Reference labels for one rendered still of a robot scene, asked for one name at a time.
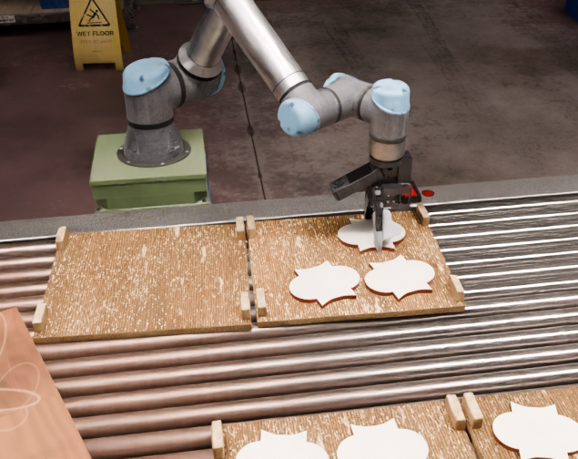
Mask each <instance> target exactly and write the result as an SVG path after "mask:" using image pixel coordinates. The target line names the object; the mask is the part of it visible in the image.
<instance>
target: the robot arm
mask: <svg viewBox="0 0 578 459"><path fill-rule="evenodd" d="M202 2H203V3H204V5H205V6H206V7H205V9H204V11H203V13H202V16H201V17H200V19H199V21H198V25H197V27H196V29H195V31H194V34H193V36H192V37H191V39H190V41H189V42H186V43H185V44H183V45H182V46H181V48H179V51H178V53H177V56H176V58H174V59H172V60H169V61H167V60H165V59H163V58H160V57H150V58H149V59H147V58H144V59H140V60H138V61H135V62H133V63H131V64H130V65H128V66H127V67H126V68H125V70H124V72H123V76H122V77H123V86H122V88H123V91H124V96H125V103H126V111H127V134H126V139H125V143H124V152H125V156H126V157H127V158H128V159H130V160H133V161H136V162H141V163H158V162H163V161H167V160H171V159H172V158H176V157H177V156H179V155H180V154H181V153H182V152H183V150H184V149H183V141H182V138H181V136H180V135H179V133H178V130H177V127H176V125H175V122H174V113H173V108H175V107H180V106H183V105H186V104H188V103H191V102H194V101H197V100H200V99H204V98H208V97H211V96H213V95H215V94H217V92H218V91H219V90H220V89H221V88H222V87H223V85H224V82H225V77H226V76H225V75H224V72H225V67H224V64H223V62H222V58H221V57H222V55H223V53H224V51H225V49H226V47H227V45H228V42H229V40H230V38H231V37H232V36H233V37H234V38H235V40H236V41H237V43H238V45H239V46H240V47H241V49H242V50H243V52H244V53H245V55H246V56H247V57H248V59H249V61H250V62H251V64H252V65H253V66H254V67H255V68H256V70H257V71H258V73H259V74H260V76H261V77H262V79H263V80H264V82H265V83H266V84H267V86H268V87H269V89H270V91H271V92H272V93H273V95H274V96H275V98H276V99H277V100H278V102H279V103H280V106H279V111H278V119H279V121H280V126H281V127H282V129H283V130H284V131H285V132H286V133H287V134H288V135H290V136H292V137H301V136H305V135H308V134H312V133H314V132H316V131H317V130H319V129H321V128H324V127H327V126H329V125H331V124H334V123H337V122H339V121H341V120H343V119H346V118H348V117H355V118H357V119H360V120H362V121H365V122H368V123H370V140H369V153H370V155H369V161H370V162H369V163H367V164H365V165H363V166H361V167H359V168H356V169H354V170H353V171H351V172H350V173H348V174H346V175H344V176H342V177H340V178H337V179H336V180H334V181H332V182H330V190H331V192H332V194H333V196H334V198H335V199H336V200H337V201H340V200H342V199H345V198H347V197H348V196H350V195H351V194H353V193H355V192H357V191H359V190H361V189H364V188H366V192H365V213H364V218H365V219H371V216H372V212H373V210H374V212H373V236H374V241H373V244H374V246H375V247H376V249H377V251H378V252H381V249H382V241H383V240H385V239H388V238H391V237H394V236H397V235H399V234H401V232H402V227H401V225H400V224H398V223H395V222H393V221H392V219H391V213H390V211H389V210H387V209H384V208H391V209H392V208H399V209H409V208H410V206H411V164H412V157H411V155H410V152H409V150H405V148H406V138H407V126H408V116H409V110H410V106H411V104H410V89H409V87H408V86H407V84H405V83H404V82H402V81H400V80H392V79H382V80H379V81H377V82H376V83H375V84H374V85H373V84H370V83H368V82H365V81H362V80H360V79H357V78H356V77H355V76H351V75H345V74H342V73H336V74H333V75H332V76H330V79H327V81H326V82H325V84H324V86H323V88H320V89H316V88H315V87H314V86H313V85H312V83H311V82H310V81H309V79H308V78H307V76H306V75H305V73H304V72H303V70H302V69H301V68H300V66H299V64H298V63H297V62H296V60H295V59H294V57H293V56H292V54H291V53H290V52H289V51H288V49H287V48H286V47H285V45H284V44H283V42H282V41H281V40H280V38H279V36H278V35H277V33H276V32H275V31H274V29H273V28H272V26H271V25H270V24H269V22H268V20H267V19H266V18H265V16H264V15H263V14H262V13H261V11H260V10H259V8H258V7H257V5H256V4H255V3H254V1H253V0H202ZM407 186H408V187H407ZM407 193H410V195H409V203H404V204H402V202H407V198H406V196H405V195H404V194H407ZM382 218H383V224H382Z"/></svg>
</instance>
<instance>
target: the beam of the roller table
mask: <svg viewBox="0 0 578 459"><path fill-rule="evenodd" d="M426 189H428V190H431V191H433V192H434V195H433V196H432V197H425V196H423V195H422V194H421V192H422V191H423V190H426ZM418 190H419V192H420V194H421V202H416V203H411V206H410V208H409V209H416V207H417V204H423V206H424V207H425V209H427V208H438V207H449V206H460V205H471V204H482V203H492V202H503V201H514V200H525V199H545V198H556V197H567V196H577V195H578V174H575V175H564V176H553V177H541V178H520V179H509V180H498V181H487V182H475V183H464V184H453V185H442V186H431V187H419V188H418ZM365 192H366V191H365ZM365 192H355V193H353V194H351V195H350V196H348V197H346V198H345V199H342V200H340V201H337V200H336V199H335V198H334V196H333V194H331V195H320V196H309V197H297V198H286V199H265V200H254V201H243V202H231V203H220V204H209V205H198V206H187V207H175V208H164V209H143V210H132V211H121V212H109V213H98V214H87V215H76V216H65V217H53V218H42V219H21V220H10V221H0V245H1V244H12V243H22V242H33V241H44V240H55V239H56V235H57V232H58V229H59V227H64V226H66V228H67V232H68V233H78V232H94V231H110V230H142V229H160V228H176V227H193V226H209V225H226V224H236V217H243V218H244V224H246V222H247V215H253V217H254V221H265V220H279V219H305V218H318V217H332V216H342V215H353V214H364V213H365ZM384 209H387V210H389V211H396V210H407V209H399V208H392V209H391V208H384Z"/></svg>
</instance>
